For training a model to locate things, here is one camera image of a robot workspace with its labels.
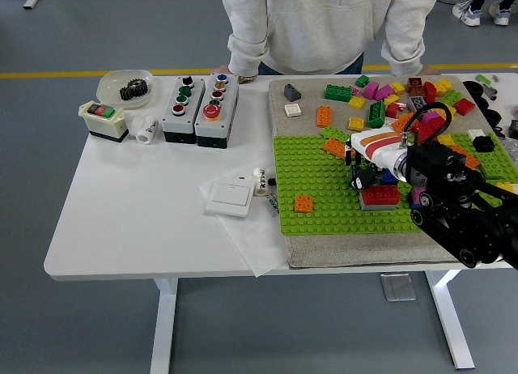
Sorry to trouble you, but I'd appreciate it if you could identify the white paper sheet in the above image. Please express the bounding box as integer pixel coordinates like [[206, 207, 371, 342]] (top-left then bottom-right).
[[197, 174, 289, 278]]

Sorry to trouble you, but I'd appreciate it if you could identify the yellow floor tape line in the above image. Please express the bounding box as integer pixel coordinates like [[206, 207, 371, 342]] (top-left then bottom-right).
[[0, 62, 518, 80]]

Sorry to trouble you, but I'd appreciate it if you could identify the black gear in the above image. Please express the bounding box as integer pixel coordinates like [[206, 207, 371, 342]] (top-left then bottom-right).
[[118, 79, 149, 104]]

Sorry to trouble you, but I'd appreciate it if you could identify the grey long brick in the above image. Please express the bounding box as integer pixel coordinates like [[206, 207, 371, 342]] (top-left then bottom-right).
[[358, 196, 400, 212], [406, 95, 430, 117]]

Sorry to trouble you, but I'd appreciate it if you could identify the orange square brick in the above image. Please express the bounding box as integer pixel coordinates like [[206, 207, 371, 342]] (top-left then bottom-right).
[[292, 194, 314, 215]]

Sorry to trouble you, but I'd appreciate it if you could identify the green studded baseplate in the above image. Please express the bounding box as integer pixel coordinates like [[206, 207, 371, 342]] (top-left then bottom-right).
[[271, 130, 518, 237]]

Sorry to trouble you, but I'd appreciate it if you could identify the orange long brick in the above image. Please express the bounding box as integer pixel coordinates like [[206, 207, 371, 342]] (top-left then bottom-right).
[[391, 112, 415, 134], [449, 144, 481, 169], [321, 138, 353, 162]]

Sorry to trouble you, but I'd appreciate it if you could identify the cream switch box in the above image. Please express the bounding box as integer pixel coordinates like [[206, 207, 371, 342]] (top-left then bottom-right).
[[77, 100, 130, 145]]

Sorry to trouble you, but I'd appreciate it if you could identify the grey four-button control box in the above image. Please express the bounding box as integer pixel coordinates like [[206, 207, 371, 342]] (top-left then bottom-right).
[[161, 74, 206, 144]]

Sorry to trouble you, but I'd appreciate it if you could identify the white label strip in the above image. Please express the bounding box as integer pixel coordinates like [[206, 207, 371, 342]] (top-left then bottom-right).
[[264, 192, 281, 218]]

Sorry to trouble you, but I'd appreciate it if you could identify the large red brick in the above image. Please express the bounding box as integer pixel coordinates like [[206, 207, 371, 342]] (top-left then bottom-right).
[[414, 122, 440, 145]]

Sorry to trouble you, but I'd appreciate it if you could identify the clear plastic bag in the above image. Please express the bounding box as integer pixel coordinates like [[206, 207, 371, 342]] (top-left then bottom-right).
[[496, 137, 518, 164]]

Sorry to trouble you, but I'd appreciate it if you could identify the grey-brown mat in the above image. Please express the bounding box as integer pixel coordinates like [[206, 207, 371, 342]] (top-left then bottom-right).
[[267, 74, 518, 270]]

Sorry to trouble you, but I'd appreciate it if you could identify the grey emergency-stop control box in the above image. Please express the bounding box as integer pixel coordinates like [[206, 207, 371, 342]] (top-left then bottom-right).
[[194, 72, 240, 150]]

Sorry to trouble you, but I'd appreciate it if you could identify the dark green long brick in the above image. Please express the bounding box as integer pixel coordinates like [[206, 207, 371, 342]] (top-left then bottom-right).
[[367, 100, 387, 130]]

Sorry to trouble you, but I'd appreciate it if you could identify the silver floor plate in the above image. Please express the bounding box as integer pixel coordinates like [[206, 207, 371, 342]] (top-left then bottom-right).
[[380, 272, 418, 303]]

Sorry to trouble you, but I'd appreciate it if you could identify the small white pipe fitting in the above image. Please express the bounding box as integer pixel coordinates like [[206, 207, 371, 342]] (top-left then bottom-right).
[[251, 168, 270, 198]]

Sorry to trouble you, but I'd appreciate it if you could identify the white pipe tee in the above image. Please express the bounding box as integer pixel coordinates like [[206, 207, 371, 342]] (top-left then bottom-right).
[[126, 115, 159, 146]]

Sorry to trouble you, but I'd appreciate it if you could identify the black brick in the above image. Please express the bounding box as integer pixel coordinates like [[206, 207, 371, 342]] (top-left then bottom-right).
[[471, 135, 496, 153]]

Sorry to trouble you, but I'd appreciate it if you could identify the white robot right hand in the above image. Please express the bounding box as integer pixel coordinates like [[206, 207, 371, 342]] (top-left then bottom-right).
[[344, 125, 408, 190]]

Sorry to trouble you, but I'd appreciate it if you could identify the white plastic bowl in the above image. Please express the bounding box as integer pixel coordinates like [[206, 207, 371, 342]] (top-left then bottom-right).
[[96, 69, 155, 110]]

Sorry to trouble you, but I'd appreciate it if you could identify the person's right hand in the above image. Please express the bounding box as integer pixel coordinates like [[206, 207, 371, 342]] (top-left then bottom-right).
[[210, 63, 260, 85]]

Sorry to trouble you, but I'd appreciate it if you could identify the background person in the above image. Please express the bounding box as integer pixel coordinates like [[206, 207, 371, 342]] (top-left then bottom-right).
[[452, 0, 518, 27]]

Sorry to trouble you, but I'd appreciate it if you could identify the white wall switch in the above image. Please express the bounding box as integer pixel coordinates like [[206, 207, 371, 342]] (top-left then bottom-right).
[[205, 177, 256, 219]]

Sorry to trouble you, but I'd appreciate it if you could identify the lime green long brick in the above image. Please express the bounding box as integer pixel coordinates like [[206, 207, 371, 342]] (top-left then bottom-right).
[[320, 125, 354, 144]]

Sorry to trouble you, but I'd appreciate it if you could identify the red long brick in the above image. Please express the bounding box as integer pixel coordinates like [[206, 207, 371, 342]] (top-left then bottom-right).
[[359, 185, 401, 206]]

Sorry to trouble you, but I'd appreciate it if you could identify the white table leg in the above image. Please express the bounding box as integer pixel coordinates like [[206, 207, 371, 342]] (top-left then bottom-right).
[[424, 269, 476, 371], [150, 277, 180, 374]]

